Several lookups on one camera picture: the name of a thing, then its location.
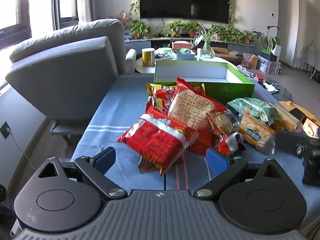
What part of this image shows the green cardboard box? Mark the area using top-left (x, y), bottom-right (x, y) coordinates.
top-left (154, 62), bottom-right (255, 105)

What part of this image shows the clear yellow bread package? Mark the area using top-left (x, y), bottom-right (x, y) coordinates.
top-left (238, 109), bottom-right (276, 155)

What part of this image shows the grey sofa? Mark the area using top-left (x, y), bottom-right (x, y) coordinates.
top-left (5, 18), bottom-right (137, 144)

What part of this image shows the clear storage bin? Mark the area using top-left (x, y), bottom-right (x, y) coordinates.
top-left (258, 56), bottom-right (281, 75)

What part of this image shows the black wall television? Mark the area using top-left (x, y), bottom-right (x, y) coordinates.
top-left (139, 0), bottom-right (231, 25)

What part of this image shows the wall power outlet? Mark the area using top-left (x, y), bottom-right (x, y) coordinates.
top-left (0, 122), bottom-right (12, 139)

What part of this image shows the glass vase with plant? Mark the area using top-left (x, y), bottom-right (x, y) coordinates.
top-left (200, 27), bottom-right (217, 58)

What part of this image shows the blue tray with items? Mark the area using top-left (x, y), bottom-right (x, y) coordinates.
top-left (171, 48), bottom-right (195, 61)

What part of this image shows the green snack bag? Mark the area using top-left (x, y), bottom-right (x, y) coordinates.
top-left (227, 98), bottom-right (280, 126)

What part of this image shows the yellow canister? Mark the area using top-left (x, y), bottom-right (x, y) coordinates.
top-left (142, 48), bottom-right (155, 67)

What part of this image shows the yellow red snack bag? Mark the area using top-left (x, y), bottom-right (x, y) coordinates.
top-left (145, 82), bottom-right (206, 113)

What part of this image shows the brown white snack packet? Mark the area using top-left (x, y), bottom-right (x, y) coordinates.
top-left (138, 155), bottom-right (185, 174)

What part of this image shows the open cardboard box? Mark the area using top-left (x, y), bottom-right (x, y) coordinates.
top-left (211, 47), bottom-right (238, 61)

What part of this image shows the red checkered snack bag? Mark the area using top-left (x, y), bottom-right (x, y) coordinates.
top-left (117, 108), bottom-right (199, 163)

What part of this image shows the red rice cracker bag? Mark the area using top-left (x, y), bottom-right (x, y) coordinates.
top-left (168, 77), bottom-right (226, 130)

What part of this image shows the orange box on table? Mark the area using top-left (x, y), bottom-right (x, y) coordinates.
top-left (172, 41), bottom-right (192, 50)

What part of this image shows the blue striped tablecloth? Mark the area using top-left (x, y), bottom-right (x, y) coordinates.
top-left (73, 77), bottom-right (319, 228)

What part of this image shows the white round coffee table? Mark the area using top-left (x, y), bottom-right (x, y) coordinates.
top-left (135, 56), bottom-right (237, 74)

